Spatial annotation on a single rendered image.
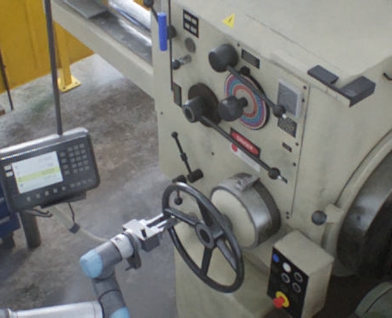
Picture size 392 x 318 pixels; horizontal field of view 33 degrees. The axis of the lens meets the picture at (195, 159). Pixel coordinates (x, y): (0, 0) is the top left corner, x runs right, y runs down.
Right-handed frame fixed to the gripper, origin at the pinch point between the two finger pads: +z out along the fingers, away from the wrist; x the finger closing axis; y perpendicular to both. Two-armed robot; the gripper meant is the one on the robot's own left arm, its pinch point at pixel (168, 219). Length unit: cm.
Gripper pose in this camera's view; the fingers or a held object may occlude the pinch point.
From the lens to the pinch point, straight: 216.4
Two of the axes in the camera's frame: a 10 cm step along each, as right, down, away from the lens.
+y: -2.0, -8.6, -4.6
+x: -6.0, -2.6, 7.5
